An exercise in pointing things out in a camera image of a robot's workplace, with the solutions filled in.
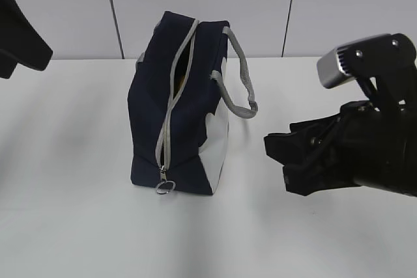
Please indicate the navy white lunch bag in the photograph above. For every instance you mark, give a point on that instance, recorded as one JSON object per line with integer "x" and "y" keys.
{"x": 191, "y": 76}

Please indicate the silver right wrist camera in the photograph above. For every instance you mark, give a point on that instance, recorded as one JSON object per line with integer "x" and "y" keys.
{"x": 332, "y": 68}

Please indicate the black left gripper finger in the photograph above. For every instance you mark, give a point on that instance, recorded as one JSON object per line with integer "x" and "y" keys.
{"x": 20, "y": 42}

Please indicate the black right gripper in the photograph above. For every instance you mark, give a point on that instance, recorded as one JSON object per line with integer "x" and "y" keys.
{"x": 371, "y": 142}

